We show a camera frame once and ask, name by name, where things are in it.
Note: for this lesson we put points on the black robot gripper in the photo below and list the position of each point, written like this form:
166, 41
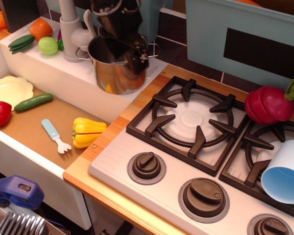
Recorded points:
120, 21

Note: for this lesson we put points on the stainless steel pot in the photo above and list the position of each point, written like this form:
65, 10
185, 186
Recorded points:
113, 74

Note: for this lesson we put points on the left small stove knob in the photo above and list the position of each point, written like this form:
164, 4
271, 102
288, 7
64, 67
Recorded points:
146, 168

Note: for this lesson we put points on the grey toy stove top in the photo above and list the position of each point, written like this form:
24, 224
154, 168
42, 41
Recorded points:
110, 166

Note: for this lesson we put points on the middle large stove knob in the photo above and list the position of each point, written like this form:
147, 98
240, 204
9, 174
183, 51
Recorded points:
203, 200

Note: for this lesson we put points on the right stove knob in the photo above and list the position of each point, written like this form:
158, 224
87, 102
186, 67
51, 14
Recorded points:
268, 224

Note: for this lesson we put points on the grey toy faucet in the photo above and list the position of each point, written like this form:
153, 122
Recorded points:
74, 36

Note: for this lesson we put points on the purple toy eggplant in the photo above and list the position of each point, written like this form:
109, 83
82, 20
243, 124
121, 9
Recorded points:
60, 41

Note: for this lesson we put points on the green toy apple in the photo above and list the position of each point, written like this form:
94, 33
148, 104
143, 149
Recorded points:
48, 45

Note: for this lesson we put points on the yellow toy bell pepper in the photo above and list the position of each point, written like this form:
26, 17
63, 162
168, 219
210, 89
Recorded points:
86, 131

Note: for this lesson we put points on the orange toy vegetable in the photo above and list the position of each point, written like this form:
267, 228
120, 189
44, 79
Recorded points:
40, 29

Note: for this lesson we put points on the green toy cucumber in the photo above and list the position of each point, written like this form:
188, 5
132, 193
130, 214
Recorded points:
33, 102

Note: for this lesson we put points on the left black burner grate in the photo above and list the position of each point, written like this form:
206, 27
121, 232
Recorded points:
191, 123

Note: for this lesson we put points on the black burner grate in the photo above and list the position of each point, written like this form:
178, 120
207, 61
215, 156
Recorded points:
191, 123
251, 156

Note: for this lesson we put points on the white toy sink unit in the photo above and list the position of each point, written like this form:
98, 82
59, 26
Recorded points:
25, 147

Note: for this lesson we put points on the dark green toy leaves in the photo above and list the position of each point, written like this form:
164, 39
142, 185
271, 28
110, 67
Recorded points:
21, 43

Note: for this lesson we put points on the teal toy microwave cabinet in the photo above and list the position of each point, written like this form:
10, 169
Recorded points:
253, 43

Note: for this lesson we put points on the cream scalloped plate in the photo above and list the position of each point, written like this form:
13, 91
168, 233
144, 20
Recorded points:
14, 90

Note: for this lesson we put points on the red toy radish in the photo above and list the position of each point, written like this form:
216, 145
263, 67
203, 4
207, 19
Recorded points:
270, 105

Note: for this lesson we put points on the right black burner grate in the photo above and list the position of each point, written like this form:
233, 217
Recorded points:
251, 156

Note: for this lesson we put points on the light blue plastic cup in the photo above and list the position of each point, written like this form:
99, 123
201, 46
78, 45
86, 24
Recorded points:
278, 178

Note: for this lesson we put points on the grey ribbed metal part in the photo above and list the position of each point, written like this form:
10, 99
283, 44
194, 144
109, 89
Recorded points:
21, 224

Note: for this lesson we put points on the blue handled toy fork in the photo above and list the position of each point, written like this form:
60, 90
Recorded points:
62, 147

